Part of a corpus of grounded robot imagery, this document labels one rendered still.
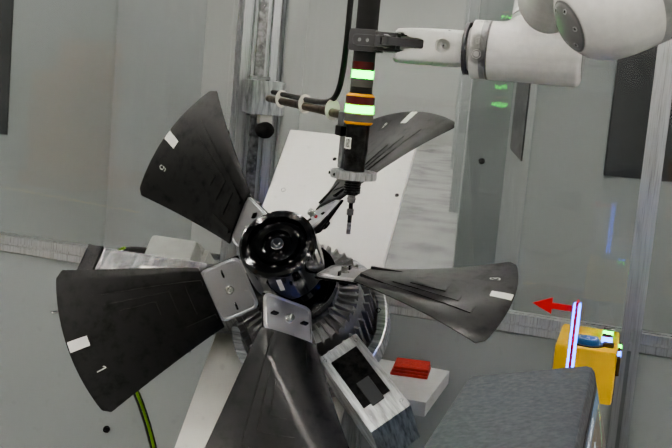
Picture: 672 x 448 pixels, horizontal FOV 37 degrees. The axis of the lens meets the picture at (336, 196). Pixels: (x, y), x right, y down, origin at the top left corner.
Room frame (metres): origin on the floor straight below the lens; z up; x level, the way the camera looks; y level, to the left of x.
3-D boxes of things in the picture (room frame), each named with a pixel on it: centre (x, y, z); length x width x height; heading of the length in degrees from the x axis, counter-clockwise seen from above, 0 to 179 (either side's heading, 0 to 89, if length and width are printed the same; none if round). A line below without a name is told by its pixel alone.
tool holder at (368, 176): (1.50, -0.02, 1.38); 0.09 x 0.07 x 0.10; 18
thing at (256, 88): (2.09, 0.17, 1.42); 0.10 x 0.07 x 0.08; 18
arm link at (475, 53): (1.44, -0.19, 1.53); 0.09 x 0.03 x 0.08; 163
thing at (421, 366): (2.08, -0.19, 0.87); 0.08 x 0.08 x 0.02; 80
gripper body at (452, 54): (1.46, -0.13, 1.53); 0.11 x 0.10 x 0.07; 73
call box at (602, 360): (1.67, -0.45, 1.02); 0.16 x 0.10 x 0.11; 163
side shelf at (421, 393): (2.05, -0.07, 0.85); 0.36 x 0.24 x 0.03; 73
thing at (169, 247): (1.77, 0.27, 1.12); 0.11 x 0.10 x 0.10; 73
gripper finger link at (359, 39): (1.46, -0.03, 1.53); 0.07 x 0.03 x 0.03; 73
